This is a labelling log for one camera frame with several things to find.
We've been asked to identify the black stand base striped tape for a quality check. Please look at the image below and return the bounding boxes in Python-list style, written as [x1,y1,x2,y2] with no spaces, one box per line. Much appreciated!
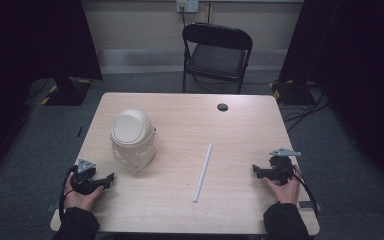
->
[268,79,312,107]
[40,76,93,107]

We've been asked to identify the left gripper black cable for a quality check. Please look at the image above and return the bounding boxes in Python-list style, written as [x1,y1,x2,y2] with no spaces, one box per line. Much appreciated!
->
[58,165,78,222]

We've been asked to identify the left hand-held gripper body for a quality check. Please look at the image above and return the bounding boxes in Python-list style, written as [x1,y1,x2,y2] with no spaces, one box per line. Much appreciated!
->
[70,158,103,196]

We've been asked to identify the white wall socket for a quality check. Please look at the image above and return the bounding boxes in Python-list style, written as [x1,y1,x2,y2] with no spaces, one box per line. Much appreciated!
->
[175,0,200,14]

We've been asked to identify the white plastic tube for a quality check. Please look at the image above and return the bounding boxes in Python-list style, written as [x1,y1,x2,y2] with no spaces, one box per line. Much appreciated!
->
[192,143,214,204]

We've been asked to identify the black floor cables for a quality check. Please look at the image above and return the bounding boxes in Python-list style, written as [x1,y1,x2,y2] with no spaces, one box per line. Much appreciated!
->
[281,83,332,134]

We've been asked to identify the person's left hand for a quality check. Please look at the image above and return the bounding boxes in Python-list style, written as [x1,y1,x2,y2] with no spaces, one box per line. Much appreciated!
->
[63,172,107,212]

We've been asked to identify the black plugged wall cable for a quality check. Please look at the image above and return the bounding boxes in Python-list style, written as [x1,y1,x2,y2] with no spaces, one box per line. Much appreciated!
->
[179,5,188,28]

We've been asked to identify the beige swing-lid trash bin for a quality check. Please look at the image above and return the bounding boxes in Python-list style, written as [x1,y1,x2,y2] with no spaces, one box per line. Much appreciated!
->
[109,108,158,175]

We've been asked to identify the grey table edge bracket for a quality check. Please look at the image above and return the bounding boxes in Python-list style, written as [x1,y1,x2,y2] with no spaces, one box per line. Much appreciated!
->
[297,200,323,211]

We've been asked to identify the black curtain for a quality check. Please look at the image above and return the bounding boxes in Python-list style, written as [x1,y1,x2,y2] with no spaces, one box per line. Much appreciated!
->
[278,0,384,198]

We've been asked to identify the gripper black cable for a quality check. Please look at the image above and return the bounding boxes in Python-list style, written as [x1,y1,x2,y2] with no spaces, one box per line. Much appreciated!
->
[58,165,78,222]
[292,168,319,218]

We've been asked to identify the black folding chair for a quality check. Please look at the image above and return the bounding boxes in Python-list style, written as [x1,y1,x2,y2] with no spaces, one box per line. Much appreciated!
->
[181,21,254,95]

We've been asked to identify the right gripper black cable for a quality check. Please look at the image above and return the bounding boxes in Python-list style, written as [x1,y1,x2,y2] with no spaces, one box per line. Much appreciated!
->
[292,168,319,218]

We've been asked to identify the person's right hand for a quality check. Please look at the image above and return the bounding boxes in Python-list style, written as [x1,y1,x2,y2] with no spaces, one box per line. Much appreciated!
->
[262,164,302,205]

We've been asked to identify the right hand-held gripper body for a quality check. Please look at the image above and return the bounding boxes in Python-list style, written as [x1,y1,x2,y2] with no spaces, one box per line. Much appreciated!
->
[268,147,302,186]

